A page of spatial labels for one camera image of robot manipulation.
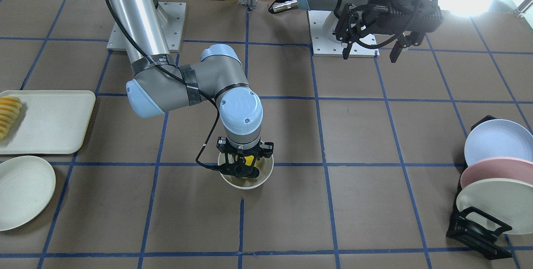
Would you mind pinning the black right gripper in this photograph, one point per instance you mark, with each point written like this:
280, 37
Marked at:
267, 148

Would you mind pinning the yellow lemon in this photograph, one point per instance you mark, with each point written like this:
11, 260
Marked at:
252, 160

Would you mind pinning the cream ceramic bowl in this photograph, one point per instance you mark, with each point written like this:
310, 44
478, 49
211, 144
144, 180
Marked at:
265, 166

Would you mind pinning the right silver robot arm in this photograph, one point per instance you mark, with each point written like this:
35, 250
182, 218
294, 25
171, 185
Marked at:
160, 86

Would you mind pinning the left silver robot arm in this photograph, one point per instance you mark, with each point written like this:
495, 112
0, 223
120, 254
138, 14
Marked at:
359, 28

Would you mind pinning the lavender plate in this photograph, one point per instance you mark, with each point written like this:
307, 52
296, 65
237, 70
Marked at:
498, 138

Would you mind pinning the pink plate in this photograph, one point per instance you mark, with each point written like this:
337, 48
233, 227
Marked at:
498, 167

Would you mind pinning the white rectangular tray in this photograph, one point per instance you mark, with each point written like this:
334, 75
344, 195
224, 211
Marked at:
51, 121

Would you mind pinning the black dish rack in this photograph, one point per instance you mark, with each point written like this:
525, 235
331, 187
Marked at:
473, 234

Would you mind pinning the cream plate in rack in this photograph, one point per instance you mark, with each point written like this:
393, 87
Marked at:
508, 200

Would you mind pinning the cream round plate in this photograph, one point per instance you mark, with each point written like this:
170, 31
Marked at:
27, 184

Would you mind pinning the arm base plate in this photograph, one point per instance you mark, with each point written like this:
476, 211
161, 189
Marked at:
170, 16
322, 31

